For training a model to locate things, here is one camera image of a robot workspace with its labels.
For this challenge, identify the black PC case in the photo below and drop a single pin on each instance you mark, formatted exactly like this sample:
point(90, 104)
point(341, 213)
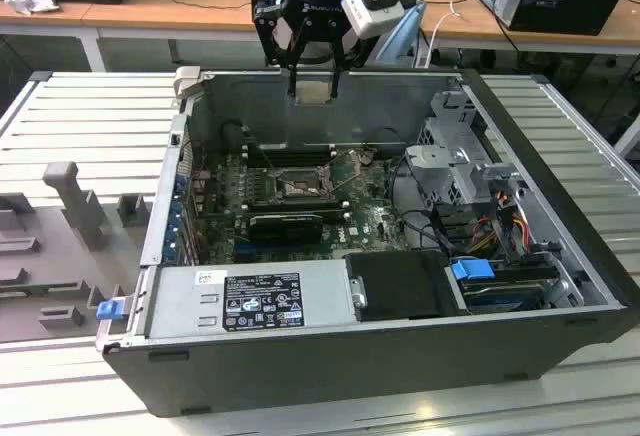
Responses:
point(350, 371)

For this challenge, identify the CPU socket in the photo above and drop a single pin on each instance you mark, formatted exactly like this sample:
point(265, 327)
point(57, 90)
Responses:
point(305, 178)

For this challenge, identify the black RAM slot row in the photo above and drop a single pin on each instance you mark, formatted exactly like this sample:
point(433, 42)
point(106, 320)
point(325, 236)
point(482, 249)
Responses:
point(300, 155)
point(295, 207)

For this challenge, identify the green motherboard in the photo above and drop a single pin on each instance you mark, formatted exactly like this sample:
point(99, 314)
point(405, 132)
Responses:
point(370, 216)

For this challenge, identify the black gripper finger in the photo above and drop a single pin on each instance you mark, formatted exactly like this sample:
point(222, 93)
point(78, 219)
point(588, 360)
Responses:
point(264, 36)
point(352, 53)

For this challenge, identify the hard disk in blue carrier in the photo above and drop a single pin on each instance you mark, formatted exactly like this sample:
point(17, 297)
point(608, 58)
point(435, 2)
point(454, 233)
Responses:
point(470, 273)

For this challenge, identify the grey parts rack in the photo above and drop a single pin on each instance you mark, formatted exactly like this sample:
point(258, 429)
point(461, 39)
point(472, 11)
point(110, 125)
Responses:
point(50, 256)

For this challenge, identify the low-profile graphics card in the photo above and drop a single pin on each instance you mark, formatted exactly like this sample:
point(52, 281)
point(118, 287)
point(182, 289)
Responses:
point(285, 228)

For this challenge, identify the wooden desk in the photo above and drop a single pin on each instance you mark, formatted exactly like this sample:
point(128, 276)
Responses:
point(150, 11)

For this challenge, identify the black plastic shroud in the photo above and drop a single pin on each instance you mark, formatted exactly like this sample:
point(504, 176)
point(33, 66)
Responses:
point(400, 286)

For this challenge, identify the grey power supply unit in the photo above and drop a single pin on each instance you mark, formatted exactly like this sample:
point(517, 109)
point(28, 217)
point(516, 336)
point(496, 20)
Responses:
point(180, 301)

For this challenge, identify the metal drive cage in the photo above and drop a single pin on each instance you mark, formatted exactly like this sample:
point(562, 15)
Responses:
point(435, 156)

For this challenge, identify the blue case latch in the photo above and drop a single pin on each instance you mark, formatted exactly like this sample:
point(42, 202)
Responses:
point(110, 310)

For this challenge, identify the green RAM stick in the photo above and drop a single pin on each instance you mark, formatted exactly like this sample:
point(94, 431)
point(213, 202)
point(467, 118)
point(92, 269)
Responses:
point(20, 290)

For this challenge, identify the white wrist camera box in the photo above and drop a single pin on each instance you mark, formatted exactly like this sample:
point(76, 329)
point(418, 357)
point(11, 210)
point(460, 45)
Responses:
point(372, 11)

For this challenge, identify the silver CPU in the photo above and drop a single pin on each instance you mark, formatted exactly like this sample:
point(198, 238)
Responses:
point(314, 92)

